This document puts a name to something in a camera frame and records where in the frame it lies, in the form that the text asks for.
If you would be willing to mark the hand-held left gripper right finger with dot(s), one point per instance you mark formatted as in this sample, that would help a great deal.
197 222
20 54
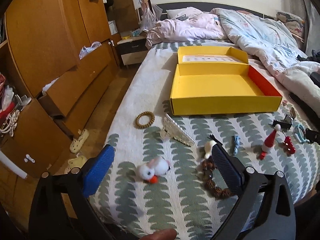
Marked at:
227 170

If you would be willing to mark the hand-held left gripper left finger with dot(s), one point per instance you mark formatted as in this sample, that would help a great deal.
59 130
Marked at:
97 172

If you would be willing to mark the white rabbit plush hair clip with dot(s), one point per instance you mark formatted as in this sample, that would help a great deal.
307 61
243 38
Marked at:
156 168

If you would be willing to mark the pearl hair claw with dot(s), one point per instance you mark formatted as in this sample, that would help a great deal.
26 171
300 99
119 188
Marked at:
178 133

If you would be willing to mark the yellow cardboard box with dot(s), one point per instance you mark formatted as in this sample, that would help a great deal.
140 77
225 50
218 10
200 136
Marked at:
217 92

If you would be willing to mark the person's left hand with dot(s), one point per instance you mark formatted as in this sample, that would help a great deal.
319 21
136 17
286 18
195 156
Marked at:
161 235

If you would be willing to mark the cream slipper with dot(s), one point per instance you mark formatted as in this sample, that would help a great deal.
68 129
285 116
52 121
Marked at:
75 163
80 140

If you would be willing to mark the blue bow hair clip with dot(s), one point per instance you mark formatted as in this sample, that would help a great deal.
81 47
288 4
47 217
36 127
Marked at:
236 143

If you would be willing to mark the red santa hat hair clip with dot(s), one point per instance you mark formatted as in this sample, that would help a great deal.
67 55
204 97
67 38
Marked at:
268 142

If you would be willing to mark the red cherry hair clip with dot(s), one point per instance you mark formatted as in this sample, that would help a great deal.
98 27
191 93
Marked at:
290 147

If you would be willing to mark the white pipe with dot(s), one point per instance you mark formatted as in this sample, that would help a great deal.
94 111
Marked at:
11 165

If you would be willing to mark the white cloth in drawer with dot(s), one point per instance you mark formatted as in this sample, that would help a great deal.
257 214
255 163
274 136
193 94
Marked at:
50 85

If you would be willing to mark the clear plastic bag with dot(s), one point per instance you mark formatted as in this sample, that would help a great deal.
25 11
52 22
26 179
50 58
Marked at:
88 48

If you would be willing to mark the dark nightstand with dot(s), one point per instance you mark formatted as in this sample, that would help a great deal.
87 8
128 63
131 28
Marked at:
131 50

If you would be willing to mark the pale blue printed quilt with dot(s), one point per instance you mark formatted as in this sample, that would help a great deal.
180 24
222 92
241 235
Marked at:
262 37

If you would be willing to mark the pink quilt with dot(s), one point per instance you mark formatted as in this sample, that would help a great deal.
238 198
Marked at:
185 27

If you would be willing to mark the wooden wardrobe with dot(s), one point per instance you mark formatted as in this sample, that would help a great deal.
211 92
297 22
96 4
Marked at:
50 30

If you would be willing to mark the printed pillow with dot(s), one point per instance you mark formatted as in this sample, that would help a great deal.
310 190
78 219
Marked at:
291 21

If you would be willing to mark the hanging plastic bag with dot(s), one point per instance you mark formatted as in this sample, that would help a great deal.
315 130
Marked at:
148 17

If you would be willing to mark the white pillow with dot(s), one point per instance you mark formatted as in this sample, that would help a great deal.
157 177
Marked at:
180 12

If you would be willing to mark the dark bed headboard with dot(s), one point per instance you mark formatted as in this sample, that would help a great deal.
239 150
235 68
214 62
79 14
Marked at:
175 5

